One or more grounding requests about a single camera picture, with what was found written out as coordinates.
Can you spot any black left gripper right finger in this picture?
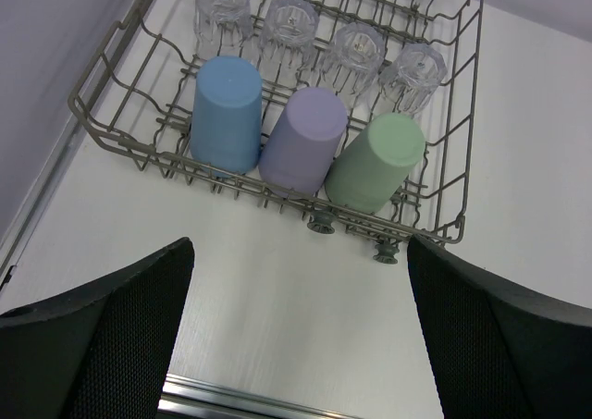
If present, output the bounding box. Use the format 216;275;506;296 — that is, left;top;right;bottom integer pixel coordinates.
407;236;591;418

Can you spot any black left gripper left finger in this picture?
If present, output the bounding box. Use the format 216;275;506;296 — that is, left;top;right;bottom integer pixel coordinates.
1;238;194;418

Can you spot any green plastic cup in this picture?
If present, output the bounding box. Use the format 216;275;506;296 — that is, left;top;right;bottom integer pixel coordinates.
325;113;426;214

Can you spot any blue plastic cup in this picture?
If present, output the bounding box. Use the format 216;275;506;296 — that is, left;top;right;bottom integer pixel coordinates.
190;55;263;178

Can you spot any clear glass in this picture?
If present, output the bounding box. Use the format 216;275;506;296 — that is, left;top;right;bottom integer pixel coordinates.
256;0;319;75
378;43;448;117
317;22;385;109
193;0;253;61

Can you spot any purple plastic cup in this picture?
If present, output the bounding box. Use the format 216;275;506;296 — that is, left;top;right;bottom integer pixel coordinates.
258;87;348;196

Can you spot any aluminium front rail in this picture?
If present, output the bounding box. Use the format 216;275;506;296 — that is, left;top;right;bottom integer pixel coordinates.
156;374;352;418

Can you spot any grey wire dish rack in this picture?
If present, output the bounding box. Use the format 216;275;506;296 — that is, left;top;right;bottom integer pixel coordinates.
68;0;485;264

